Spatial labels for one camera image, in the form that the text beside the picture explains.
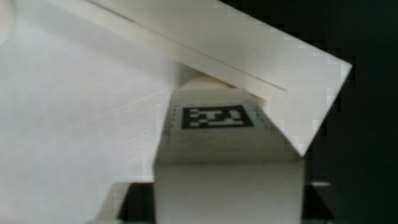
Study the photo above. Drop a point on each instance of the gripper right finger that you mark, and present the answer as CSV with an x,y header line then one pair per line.
x,y
317,214

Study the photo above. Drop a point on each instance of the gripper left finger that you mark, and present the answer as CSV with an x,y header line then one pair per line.
x,y
137,207

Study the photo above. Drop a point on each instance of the white square tabletop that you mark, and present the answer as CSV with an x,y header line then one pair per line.
x,y
98,55

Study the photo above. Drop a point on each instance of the white leg with tag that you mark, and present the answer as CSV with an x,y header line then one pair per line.
x,y
228,167

